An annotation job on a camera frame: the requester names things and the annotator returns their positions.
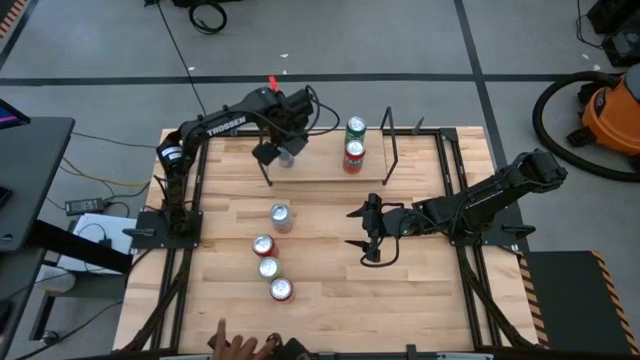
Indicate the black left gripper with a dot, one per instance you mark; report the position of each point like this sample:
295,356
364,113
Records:
280,127

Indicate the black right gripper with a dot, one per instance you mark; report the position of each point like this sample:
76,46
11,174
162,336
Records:
395,222

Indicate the blue tall slim can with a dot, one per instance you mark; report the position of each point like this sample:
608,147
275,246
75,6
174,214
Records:
286,161

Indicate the red Fanta strawberry can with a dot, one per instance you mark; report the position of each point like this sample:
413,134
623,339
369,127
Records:
281,289
353,162

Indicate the silver can top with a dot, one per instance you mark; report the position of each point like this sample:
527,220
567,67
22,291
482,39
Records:
281,220

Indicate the dark green soda can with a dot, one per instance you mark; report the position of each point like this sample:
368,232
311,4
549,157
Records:
356,125

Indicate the plain red soda can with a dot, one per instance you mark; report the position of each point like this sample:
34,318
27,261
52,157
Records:
263,245

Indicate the pale green soda can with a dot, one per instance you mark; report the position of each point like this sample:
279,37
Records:
269,267

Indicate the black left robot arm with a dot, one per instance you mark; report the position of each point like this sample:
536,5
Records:
225,125

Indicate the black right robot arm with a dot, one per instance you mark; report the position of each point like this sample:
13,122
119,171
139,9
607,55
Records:
480,200

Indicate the person's hand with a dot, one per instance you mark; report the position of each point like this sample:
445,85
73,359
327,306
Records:
240,350

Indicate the orange shop vacuum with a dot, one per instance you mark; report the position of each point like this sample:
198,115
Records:
537,120
612,115

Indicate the black power adapter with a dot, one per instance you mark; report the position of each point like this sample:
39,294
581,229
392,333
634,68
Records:
85,205

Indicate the white box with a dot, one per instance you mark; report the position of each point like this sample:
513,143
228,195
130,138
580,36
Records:
90,225

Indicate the black mat with hazard stripes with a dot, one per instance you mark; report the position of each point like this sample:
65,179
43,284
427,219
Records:
570,300

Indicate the black diagonal beam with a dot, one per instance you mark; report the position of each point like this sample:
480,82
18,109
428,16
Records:
80,247

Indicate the black desk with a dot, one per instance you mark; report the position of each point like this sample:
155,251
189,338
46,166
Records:
35,175

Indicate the laptop screen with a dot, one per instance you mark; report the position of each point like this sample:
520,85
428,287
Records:
10,117

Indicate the black equipment case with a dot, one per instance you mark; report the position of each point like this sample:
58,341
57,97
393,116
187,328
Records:
622,45

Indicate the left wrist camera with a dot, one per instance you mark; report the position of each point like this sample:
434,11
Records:
300,102

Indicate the black metal table frame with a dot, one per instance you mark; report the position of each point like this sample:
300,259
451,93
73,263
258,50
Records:
430,133

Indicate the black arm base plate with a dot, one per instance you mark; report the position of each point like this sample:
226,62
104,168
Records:
150,245
500,237

